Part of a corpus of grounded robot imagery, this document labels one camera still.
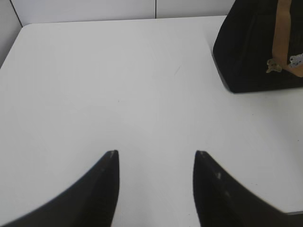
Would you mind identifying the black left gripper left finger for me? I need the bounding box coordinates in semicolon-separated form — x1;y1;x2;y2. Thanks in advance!
6;150;119;227

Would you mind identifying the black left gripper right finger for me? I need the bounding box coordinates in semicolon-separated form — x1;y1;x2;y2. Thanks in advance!
193;151;303;227

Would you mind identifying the black canvas tote bag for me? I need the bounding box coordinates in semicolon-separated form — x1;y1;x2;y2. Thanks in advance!
213;0;303;93

